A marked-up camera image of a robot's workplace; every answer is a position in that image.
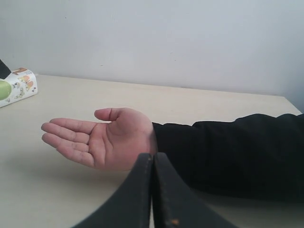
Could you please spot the green apple label bottle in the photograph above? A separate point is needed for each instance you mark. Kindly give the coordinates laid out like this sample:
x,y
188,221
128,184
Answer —
x,y
18,85

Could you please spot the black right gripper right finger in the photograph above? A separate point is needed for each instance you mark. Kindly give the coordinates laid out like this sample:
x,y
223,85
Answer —
x,y
175,205

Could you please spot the black sleeved forearm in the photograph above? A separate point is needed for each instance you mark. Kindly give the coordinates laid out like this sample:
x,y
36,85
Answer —
x,y
254,157

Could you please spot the person's open hand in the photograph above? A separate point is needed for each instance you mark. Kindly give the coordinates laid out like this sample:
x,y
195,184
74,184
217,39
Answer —
x,y
112,144

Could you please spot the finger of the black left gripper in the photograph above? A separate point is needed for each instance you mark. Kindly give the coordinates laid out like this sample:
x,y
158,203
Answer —
x,y
4,70

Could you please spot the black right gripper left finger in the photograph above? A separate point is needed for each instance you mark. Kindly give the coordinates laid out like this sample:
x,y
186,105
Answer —
x,y
130,205

